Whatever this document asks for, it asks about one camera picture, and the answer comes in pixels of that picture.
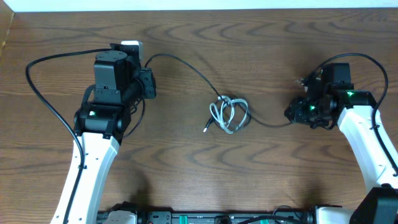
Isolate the black usb cable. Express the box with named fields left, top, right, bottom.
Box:
left=123, top=53, right=293, bottom=139

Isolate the white usb cable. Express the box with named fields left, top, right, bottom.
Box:
left=208, top=95, right=251, bottom=135

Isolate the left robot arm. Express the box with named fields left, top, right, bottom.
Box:
left=51, top=46, right=155, bottom=223

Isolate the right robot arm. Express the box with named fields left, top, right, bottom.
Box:
left=284, top=63, right=397, bottom=223

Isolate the black right camera cable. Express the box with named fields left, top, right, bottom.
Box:
left=306, top=52, right=398, bottom=177

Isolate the black camera cable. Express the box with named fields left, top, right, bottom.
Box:
left=25, top=47, right=113, bottom=224
left=306, top=52, right=398, bottom=177

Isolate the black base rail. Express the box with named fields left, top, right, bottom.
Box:
left=96, top=202, right=321, bottom=224

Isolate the black left camera cable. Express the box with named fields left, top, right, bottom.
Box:
left=25, top=47, right=113, bottom=224

